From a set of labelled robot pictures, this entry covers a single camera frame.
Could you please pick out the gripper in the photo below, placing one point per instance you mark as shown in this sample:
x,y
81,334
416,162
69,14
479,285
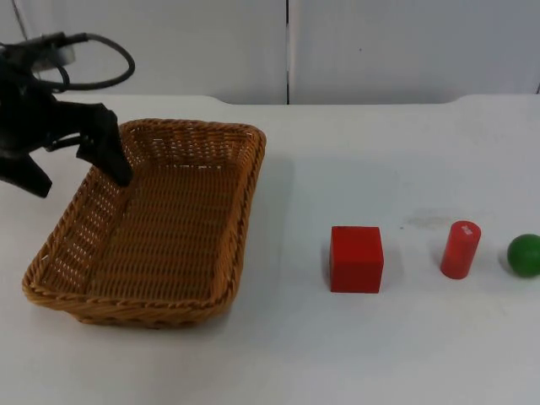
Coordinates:
x,y
25,114

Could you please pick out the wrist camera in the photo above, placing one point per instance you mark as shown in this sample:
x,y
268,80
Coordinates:
x,y
42,52

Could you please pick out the green ball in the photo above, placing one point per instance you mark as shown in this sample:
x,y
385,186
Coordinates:
x,y
525,255

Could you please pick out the pale brown wicker basket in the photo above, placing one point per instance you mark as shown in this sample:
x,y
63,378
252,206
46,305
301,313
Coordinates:
x,y
169,228

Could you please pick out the red cube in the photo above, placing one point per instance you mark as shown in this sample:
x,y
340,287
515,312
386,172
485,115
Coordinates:
x,y
356,261

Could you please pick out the red cylinder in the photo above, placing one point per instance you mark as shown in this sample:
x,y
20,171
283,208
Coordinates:
x,y
460,251

